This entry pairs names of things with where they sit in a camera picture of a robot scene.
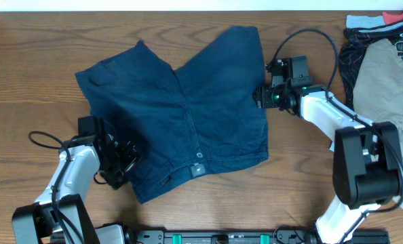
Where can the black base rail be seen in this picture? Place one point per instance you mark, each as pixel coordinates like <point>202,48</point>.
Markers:
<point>218,237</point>

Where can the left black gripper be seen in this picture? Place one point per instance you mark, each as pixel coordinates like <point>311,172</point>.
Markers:
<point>133,154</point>

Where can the light blue cloth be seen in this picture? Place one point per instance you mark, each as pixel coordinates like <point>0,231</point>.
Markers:
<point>364,21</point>

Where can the black patterned garment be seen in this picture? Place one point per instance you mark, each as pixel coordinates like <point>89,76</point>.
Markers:
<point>353,51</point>

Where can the dark blue denim shorts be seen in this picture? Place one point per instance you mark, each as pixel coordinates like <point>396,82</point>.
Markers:
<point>193,121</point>

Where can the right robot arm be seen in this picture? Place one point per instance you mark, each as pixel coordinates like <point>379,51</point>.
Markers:
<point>367,165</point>

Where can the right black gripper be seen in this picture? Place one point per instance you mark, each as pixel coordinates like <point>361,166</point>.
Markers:
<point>264,99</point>

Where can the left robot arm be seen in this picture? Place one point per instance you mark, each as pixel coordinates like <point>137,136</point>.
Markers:
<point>59,212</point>

